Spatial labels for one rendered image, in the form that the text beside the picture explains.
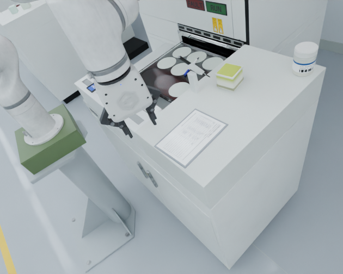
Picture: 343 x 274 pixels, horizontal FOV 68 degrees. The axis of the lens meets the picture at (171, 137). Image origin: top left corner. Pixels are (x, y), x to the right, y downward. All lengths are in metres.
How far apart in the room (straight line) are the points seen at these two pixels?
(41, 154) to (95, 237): 0.90
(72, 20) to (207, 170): 0.51
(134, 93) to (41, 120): 0.73
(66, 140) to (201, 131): 0.62
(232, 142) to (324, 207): 1.10
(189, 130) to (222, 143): 0.13
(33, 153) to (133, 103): 0.74
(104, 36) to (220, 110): 0.54
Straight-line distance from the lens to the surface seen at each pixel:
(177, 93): 1.13
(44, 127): 1.23
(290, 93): 0.96
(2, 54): 1.13
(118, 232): 1.87
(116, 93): 0.54
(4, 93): 1.16
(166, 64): 1.33
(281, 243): 1.69
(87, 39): 0.47
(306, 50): 0.98
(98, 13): 0.47
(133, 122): 0.98
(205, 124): 0.87
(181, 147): 0.82
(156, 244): 1.76
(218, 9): 1.24
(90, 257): 1.91
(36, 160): 1.23
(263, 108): 0.90
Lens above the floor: 1.59
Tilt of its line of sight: 47 degrees down
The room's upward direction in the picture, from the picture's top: 21 degrees counter-clockwise
